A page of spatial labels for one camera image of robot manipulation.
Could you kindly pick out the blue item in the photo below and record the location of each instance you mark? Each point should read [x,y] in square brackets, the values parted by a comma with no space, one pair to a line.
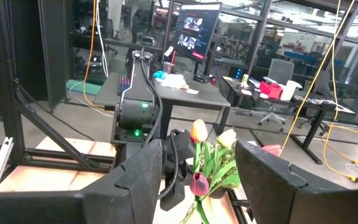
[159,75]

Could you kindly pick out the potted plant with white flowers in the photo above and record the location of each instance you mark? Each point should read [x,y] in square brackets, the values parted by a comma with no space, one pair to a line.
[225,183]

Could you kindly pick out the white cloth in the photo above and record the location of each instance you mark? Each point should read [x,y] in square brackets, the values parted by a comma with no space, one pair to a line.
[174,81]

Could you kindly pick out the orange artificial tulip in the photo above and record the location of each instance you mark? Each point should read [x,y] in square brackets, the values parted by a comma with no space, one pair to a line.
[199,130]

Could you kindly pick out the black partition panel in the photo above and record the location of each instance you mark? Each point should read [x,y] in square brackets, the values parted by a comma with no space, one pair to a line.
[54,53]

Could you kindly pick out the grey office chair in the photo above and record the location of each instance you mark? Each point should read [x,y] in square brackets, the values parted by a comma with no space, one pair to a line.
[280,71]

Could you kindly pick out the black aluminium table frame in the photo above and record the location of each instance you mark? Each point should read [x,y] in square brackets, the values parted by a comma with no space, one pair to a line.
[2,93]

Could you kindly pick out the black background desk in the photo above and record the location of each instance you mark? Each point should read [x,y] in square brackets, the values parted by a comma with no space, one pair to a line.
[309,107]

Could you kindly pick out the black keyboard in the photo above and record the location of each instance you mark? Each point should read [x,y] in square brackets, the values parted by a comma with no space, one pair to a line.
[124,84]

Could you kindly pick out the maroon artificial tulip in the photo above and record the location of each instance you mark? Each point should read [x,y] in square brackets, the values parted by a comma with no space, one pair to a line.
[199,184]

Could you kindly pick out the black computer monitor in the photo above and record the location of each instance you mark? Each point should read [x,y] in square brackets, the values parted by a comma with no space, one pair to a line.
[196,31]

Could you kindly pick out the yellow artificial tulip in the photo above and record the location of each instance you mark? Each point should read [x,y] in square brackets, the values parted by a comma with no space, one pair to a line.
[227,138]

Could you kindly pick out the white container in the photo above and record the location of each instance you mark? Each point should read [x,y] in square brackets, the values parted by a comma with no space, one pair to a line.
[291,90]

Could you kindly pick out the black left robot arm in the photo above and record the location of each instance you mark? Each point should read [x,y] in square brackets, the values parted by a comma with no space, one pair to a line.
[135,112]

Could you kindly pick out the drinking cup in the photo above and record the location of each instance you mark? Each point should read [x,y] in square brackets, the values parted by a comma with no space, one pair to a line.
[168,68]

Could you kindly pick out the red box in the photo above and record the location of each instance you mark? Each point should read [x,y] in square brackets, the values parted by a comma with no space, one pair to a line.
[270,90]

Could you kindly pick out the green mat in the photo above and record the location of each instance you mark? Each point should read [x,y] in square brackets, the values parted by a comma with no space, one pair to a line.
[82,87]

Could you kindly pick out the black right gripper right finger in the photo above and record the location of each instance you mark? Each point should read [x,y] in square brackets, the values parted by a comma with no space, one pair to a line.
[266,186]

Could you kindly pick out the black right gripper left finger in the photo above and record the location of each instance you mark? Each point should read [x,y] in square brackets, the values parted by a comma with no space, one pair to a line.
[135,186]

